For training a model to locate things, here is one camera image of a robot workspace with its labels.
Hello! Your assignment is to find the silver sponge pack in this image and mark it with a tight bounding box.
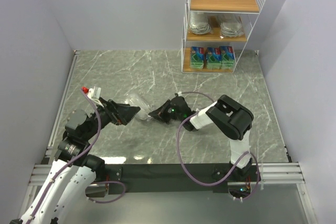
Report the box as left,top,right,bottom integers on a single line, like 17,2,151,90
125,93,154,121
188,12,212,35
216,14,244,37

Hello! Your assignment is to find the blue green sponge pack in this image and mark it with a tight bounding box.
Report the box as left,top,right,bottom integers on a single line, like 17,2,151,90
219,46,236,70
206,47,222,69
190,46,205,69

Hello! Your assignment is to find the silver sponge pack top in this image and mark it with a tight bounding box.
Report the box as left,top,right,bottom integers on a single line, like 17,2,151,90
188,12,212,35

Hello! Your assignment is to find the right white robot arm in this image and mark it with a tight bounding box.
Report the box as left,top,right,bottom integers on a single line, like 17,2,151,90
149,94,254,179

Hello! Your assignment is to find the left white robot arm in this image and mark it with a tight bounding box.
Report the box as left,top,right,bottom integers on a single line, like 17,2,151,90
11,98,140,223

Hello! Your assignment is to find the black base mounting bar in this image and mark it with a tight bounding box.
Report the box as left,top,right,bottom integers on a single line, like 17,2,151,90
104,163,237,195

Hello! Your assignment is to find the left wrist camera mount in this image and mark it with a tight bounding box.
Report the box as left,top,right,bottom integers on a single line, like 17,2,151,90
81,86,103,106

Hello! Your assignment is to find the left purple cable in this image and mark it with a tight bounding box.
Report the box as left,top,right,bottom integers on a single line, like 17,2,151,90
15,89,127,224

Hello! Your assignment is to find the aluminium rail frame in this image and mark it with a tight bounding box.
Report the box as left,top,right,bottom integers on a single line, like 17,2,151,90
46,50,303,184

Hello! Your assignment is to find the white wire wooden shelf rack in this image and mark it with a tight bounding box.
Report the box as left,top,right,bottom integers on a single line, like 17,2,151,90
181,0,266,73

